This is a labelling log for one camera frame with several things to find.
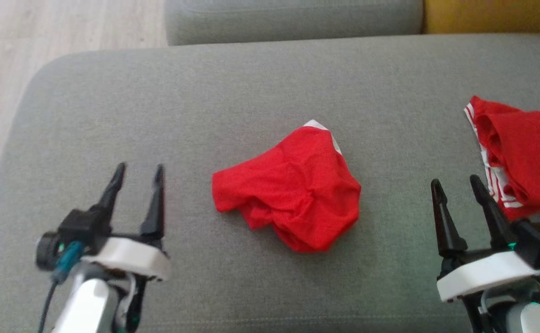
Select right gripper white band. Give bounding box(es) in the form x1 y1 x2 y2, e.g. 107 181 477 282
431 175 540 333

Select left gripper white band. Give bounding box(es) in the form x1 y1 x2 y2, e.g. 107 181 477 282
82 162 171 332

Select red jersey with white trim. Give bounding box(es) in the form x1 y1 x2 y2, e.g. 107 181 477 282
464 95 540 222

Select red shorts with white stripe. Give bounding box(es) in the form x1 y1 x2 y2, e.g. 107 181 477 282
211 119 362 253

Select grey sofa seat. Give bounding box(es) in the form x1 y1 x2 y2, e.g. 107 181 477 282
0 33 540 333

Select yellow cushion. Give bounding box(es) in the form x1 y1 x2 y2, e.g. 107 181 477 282
423 0 540 35

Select grey sofa cushion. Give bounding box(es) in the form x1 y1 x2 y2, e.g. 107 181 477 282
164 0 424 46

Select black cable with teal plug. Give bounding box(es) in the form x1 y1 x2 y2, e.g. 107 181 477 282
37 240 84 333

